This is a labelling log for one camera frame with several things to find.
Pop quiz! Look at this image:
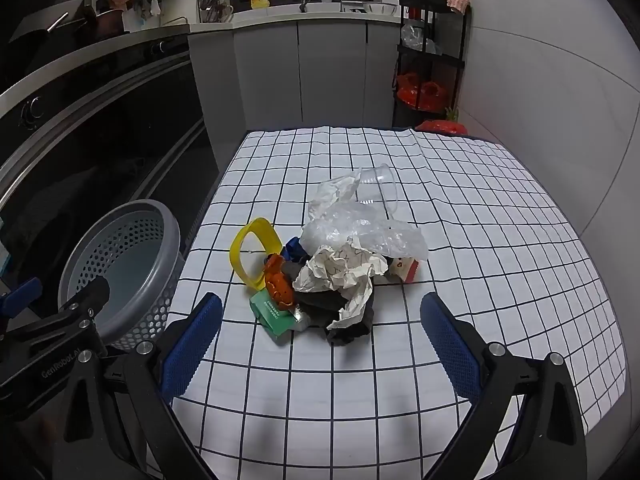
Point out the red cooking pot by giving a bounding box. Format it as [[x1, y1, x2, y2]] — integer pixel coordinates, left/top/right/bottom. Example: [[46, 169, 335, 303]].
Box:
[[94, 0, 126, 37]]

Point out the clear plastic bag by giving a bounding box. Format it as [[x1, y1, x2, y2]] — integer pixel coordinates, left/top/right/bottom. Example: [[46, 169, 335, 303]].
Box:
[[400, 20, 444, 56], [301, 200, 430, 264]]

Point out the yellow plastic ring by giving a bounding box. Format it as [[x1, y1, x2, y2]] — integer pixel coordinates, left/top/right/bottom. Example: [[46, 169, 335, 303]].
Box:
[[230, 217, 282, 292]]

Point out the red and white small carton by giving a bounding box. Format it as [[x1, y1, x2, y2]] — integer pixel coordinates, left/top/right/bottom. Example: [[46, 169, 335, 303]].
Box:
[[389, 255, 420, 284]]

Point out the orange wrapper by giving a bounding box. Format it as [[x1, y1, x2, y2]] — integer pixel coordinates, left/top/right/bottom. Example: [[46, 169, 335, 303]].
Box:
[[263, 254, 297, 311]]

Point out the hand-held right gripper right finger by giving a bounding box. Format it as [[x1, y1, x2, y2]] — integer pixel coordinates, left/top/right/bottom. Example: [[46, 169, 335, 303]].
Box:
[[419, 292, 589, 480]]

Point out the grey kitchen cabinet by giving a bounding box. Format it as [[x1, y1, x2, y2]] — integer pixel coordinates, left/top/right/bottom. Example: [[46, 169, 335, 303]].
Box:
[[187, 2, 404, 175]]

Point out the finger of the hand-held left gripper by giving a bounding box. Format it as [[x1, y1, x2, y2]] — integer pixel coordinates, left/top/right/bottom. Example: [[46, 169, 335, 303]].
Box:
[[0, 277, 44, 321], [0, 276, 111, 350]]

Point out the dark grey cloth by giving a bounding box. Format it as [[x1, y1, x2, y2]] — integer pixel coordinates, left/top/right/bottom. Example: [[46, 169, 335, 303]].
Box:
[[295, 260, 377, 347]]

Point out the black metal shelf rack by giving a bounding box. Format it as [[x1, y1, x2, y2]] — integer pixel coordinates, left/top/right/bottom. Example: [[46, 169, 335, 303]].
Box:
[[391, 0, 472, 129]]

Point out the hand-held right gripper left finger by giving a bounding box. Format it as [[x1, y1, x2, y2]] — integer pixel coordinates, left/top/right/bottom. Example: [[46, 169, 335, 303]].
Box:
[[65, 292, 224, 480]]

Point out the green packet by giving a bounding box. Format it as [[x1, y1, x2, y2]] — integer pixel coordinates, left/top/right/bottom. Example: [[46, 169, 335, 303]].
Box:
[[249, 291, 313, 346]]

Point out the white checked tablecloth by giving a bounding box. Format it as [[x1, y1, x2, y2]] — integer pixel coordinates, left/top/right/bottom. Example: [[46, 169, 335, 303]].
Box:
[[166, 126, 629, 480]]

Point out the paper with line drawing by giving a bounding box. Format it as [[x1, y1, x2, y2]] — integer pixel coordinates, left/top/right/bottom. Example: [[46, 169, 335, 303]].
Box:
[[292, 242, 390, 331]]

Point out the grey perforated plastic basket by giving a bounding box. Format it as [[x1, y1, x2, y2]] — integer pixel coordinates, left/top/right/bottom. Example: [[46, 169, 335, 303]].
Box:
[[57, 199, 187, 353]]

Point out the black glass stove unit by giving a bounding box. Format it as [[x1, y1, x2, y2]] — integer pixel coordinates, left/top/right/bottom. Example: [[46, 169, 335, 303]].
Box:
[[0, 24, 222, 281]]

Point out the clear plastic cup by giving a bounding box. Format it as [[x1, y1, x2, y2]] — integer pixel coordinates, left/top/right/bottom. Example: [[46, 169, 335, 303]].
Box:
[[357, 163, 401, 218]]

